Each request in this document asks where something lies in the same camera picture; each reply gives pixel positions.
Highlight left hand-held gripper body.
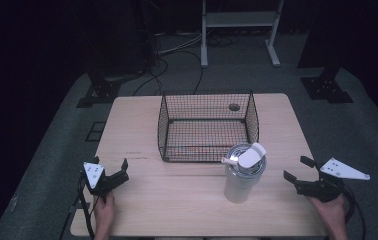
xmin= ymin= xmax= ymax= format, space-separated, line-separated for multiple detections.
xmin=82 ymin=161 xmax=130 ymax=201

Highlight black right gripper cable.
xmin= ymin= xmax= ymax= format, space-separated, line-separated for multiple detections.
xmin=342 ymin=184 xmax=368 ymax=240

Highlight white tumbler with lid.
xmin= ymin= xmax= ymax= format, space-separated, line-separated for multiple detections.
xmin=220 ymin=141 xmax=268 ymax=205

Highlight white floor cables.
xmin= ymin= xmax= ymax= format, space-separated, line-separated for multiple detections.
xmin=156 ymin=32 xmax=205 ymax=57

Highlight black floor cable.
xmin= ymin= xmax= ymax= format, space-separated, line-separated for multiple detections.
xmin=131 ymin=49 xmax=205 ymax=97

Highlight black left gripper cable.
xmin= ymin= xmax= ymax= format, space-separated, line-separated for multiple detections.
xmin=77 ymin=175 xmax=97 ymax=240

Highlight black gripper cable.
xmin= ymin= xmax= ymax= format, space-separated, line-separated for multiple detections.
xmin=342 ymin=184 xmax=368 ymax=240
xmin=77 ymin=175 xmax=97 ymax=240

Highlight black stand base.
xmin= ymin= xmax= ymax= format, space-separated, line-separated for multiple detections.
xmin=75 ymin=70 xmax=122 ymax=109
xmin=299 ymin=65 xmax=355 ymax=105

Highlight person's left hand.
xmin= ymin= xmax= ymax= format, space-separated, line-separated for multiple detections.
xmin=93 ymin=192 xmax=116 ymax=232

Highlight black wire basket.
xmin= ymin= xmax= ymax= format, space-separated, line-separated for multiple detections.
xmin=156 ymin=89 xmax=261 ymax=164

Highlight person's right hand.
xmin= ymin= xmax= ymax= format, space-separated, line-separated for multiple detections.
xmin=306 ymin=194 xmax=348 ymax=230

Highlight white metal desk frame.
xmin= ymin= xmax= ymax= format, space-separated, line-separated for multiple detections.
xmin=200 ymin=0 xmax=285 ymax=69

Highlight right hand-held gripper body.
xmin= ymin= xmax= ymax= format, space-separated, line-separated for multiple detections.
xmin=294 ymin=157 xmax=372 ymax=204

